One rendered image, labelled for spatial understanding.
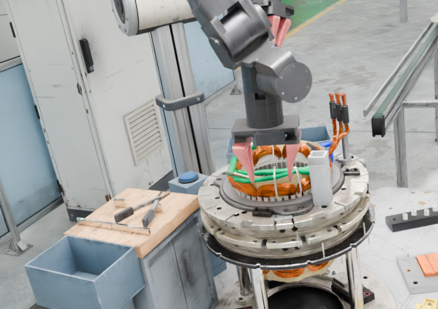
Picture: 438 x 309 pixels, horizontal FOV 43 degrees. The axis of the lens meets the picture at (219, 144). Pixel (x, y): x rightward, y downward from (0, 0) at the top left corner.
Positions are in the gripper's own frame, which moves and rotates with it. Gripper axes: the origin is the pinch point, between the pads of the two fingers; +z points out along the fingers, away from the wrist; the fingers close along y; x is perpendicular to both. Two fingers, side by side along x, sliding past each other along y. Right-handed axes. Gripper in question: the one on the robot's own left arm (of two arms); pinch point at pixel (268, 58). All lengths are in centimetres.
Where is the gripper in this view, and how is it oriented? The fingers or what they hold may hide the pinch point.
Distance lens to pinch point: 99.3
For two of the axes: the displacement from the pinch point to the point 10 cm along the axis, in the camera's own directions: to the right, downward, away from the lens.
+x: -8.1, 0.5, 5.8
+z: 0.6, 10.0, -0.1
